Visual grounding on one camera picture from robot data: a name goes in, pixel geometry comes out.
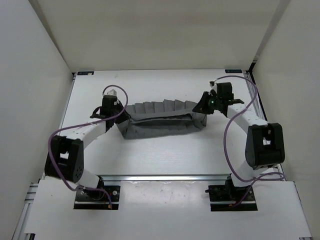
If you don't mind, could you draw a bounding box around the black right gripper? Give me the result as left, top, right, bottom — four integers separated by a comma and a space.
193, 91, 222, 115

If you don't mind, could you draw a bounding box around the grey pleated skirt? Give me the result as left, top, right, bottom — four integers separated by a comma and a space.
116, 99, 207, 140

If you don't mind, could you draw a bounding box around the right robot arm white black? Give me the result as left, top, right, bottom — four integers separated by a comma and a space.
193, 81, 285, 200

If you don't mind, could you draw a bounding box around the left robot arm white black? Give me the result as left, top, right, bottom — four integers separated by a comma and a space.
44, 95, 129, 200

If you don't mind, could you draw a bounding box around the right blue corner label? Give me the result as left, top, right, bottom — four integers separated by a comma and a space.
225, 69, 243, 74

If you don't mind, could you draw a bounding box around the blue corner label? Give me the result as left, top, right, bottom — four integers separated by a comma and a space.
77, 71, 95, 76
225, 69, 243, 74

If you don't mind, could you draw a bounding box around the left blue corner label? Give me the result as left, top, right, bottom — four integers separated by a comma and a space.
77, 71, 95, 76

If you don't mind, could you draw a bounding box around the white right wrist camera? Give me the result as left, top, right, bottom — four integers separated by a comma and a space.
209, 80, 217, 93

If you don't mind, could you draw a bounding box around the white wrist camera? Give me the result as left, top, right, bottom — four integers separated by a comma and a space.
209, 80, 217, 93
106, 89, 117, 97

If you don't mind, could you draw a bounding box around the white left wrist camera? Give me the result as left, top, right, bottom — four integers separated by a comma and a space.
106, 89, 117, 97

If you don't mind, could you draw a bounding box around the aluminium table frame rail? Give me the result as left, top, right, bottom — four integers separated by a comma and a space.
243, 70, 286, 181

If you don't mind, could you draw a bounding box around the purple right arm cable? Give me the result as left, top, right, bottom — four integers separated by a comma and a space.
212, 75, 286, 183

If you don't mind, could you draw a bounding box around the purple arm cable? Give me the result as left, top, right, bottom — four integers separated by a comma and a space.
212, 75, 286, 183
48, 85, 130, 192

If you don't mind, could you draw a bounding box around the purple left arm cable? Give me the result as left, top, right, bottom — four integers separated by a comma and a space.
48, 85, 130, 192

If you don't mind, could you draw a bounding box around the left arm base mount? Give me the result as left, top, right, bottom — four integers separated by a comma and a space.
73, 176, 121, 211

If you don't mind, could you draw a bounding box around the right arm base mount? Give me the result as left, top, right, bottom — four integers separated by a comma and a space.
205, 176, 258, 212

